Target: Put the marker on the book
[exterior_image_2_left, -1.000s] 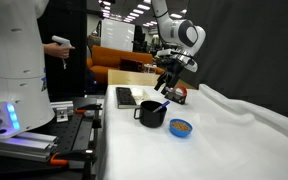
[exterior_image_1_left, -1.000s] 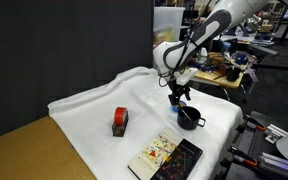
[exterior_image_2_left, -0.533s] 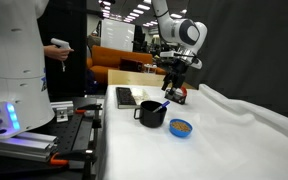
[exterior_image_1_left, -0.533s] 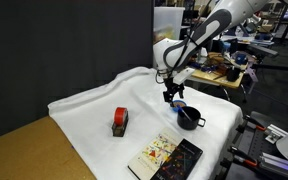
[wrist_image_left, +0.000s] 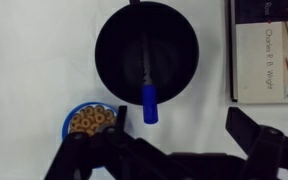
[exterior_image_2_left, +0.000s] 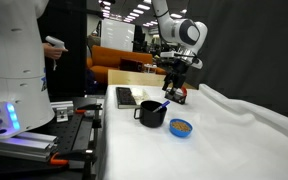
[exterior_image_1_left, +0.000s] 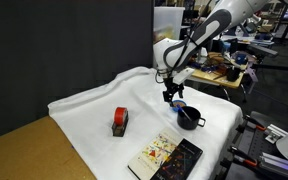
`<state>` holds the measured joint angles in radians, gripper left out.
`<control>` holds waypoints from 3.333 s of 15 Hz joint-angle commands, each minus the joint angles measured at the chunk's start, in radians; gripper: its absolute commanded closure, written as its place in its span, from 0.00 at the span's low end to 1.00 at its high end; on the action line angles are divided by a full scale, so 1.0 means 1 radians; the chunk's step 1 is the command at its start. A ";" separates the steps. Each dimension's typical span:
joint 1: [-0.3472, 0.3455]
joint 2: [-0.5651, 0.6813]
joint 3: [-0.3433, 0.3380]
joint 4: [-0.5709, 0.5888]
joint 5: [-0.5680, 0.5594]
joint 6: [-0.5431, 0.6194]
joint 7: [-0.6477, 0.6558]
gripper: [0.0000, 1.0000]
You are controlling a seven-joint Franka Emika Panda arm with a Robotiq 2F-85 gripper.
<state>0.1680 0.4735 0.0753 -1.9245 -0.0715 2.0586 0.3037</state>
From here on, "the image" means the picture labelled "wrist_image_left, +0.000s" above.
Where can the black and white book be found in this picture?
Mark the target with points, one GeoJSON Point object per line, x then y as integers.
{"type": "Point", "coordinates": [258, 45]}

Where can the blue bowl of cereal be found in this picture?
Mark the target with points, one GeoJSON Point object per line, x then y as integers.
{"type": "Point", "coordinates": [89, 118]}

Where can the black mug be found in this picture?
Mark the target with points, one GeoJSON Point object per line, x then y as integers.
{"type": "Point", "coordinates": [173, 48]}

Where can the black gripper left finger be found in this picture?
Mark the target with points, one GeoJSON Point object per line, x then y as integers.
{"type": "Point", "coordinates": [124, 157]}

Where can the white tablecloth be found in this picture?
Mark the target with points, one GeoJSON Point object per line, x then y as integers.
{"type": "Point", "coordinates": [47, 68]}

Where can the black marker blue cap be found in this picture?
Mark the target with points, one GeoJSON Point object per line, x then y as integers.
{"type": "Point", "coordinates": [150, 112]}

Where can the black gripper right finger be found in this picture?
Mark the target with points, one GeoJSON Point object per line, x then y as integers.
{"type": "Point", "coordinates": [266, 147]}

